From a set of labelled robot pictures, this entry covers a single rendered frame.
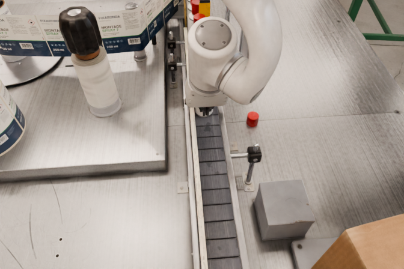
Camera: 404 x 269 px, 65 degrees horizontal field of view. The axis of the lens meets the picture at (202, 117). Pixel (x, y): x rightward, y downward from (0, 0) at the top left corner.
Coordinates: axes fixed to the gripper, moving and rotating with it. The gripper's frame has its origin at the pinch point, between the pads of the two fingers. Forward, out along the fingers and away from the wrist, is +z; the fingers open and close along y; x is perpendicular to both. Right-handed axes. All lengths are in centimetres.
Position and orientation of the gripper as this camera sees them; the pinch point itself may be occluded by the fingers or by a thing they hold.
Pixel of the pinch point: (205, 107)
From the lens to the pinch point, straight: 82.0
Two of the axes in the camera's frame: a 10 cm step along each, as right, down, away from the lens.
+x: 0.8, 9.3, -3.5
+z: -0.3, 3.6, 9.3
